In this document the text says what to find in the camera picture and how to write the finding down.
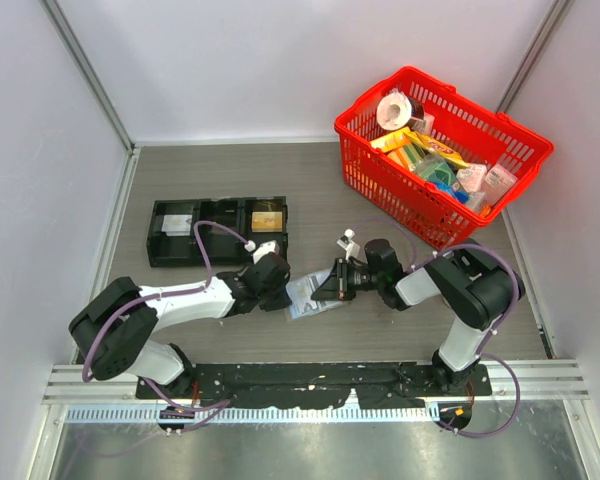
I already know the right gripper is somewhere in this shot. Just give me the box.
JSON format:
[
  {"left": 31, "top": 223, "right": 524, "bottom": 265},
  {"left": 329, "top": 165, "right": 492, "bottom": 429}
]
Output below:
[{"left": 312, "top": 257, "right": 384, "bottom": 300}]

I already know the silver VIP card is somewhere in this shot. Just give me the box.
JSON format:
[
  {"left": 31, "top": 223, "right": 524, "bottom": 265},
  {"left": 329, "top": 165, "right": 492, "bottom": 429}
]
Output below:
[{"left": 286, "top": 272, "right": 327, "bottom": 309}]

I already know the grey card holder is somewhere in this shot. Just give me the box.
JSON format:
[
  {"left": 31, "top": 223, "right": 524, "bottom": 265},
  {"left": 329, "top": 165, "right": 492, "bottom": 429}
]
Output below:
[{"left": 285, "top": 270, "right": 346, "bottom": 321}]

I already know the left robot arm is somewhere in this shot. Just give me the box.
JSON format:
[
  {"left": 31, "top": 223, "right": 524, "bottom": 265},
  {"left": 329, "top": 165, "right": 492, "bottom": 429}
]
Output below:
[{"left": 68, "top": 253, "right": 290, "bottom": 398}]

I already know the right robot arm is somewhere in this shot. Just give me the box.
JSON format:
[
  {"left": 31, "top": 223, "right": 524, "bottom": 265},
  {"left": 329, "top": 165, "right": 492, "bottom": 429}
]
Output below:
[{"left": 311, "top": 239, "right": 526, "bottom": 395}]

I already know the gold card in tray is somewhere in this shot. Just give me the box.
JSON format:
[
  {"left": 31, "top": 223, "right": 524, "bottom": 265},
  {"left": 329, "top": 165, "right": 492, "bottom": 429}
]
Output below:
[{"left": 251, "top": 211, "right": 284, "bottom": 233}]

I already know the silver card in tray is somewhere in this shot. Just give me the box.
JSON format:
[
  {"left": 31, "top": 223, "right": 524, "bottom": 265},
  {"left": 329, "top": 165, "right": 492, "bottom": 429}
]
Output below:
[{"left": 161, "top": 214, "right": 192, "bottom": 237}]

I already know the black three-slot tray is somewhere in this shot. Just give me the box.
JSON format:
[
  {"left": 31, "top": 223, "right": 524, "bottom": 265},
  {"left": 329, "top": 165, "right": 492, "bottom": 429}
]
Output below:
[{"left": 146, "top": 196, "right": 289, "bottom": 268}]

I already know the green packet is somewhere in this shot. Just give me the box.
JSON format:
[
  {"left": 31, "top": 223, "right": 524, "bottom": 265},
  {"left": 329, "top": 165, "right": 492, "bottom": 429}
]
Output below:
[{"left": 414, "top": 154, "right": 460, "bottom": 190}]

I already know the red shopping basket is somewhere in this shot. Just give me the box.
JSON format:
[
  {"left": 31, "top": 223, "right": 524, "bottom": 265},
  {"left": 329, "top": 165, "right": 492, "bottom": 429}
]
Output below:
[{"left": 334, "top": 66, "right": 554, "bottom": 249}]

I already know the yellow snack box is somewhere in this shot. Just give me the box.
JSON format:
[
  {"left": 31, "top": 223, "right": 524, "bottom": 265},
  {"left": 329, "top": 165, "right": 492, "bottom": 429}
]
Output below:
[{"left": 370, "top": 127, "right": 469, "bottom": 172}]

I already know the white tape roll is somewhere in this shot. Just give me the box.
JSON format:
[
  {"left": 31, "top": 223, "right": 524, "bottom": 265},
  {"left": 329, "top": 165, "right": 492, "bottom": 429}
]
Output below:
[{"left": 376, "top": 92, "right": 412, "bottom": 131}]

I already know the pink white packet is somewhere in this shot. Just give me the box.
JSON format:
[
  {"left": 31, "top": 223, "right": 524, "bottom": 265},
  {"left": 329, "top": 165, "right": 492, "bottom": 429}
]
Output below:
[{"left": 480, "top": 164, "right": 518, "bottom": 207}]

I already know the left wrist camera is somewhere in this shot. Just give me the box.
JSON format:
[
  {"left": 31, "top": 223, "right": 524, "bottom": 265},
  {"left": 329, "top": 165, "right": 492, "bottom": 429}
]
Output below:
[{"left": 244, "top": 240, "right": 280, "bottom": 264}]

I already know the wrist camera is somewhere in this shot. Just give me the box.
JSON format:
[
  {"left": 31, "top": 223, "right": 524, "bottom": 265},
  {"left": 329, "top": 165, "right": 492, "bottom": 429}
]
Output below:
[
  {"left": 336, "top": 229, "right": 360, "bottom": 261},
  {"left": 244, "top": 240, "right": 280, "bottom": 264}
]

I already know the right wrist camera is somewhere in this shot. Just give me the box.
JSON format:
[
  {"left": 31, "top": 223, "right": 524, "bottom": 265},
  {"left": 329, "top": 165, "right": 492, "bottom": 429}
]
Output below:
[{"left": 336, "top": 229, "right": 360, "bottom": 261}]

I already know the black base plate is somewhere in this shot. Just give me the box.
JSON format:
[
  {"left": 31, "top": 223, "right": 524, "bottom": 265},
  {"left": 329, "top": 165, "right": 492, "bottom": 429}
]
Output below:
[{"left": 159, "top": 362, "right": 492, "bottom": 410}]

